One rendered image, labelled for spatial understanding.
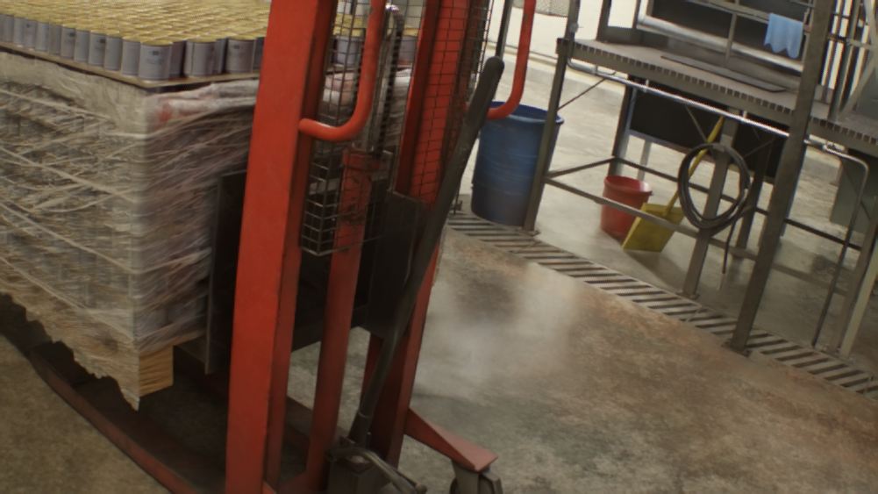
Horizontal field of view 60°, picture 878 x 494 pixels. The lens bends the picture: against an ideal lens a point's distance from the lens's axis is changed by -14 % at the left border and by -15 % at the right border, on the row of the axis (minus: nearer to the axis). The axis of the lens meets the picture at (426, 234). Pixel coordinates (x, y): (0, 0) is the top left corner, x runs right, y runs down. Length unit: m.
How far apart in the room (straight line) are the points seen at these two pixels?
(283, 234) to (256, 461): 0.56
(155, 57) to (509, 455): 1.71
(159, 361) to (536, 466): 1.33
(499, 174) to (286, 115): 3.22
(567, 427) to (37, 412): 1.78
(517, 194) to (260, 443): 3.14
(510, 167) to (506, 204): 0.22
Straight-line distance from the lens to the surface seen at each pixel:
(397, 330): 1.94
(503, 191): 4.84
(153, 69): 1.73
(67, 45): 2.01
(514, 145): 4.76
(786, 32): 4.19
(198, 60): 1.80
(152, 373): 1.93
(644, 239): 4.92
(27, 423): 2.67
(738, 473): 3.06
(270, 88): 1.70
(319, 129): 1.62
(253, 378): 1.90
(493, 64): 1.70
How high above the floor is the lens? 1.50
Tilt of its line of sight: 19 degrees down
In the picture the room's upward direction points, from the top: 10 degrees clockwise
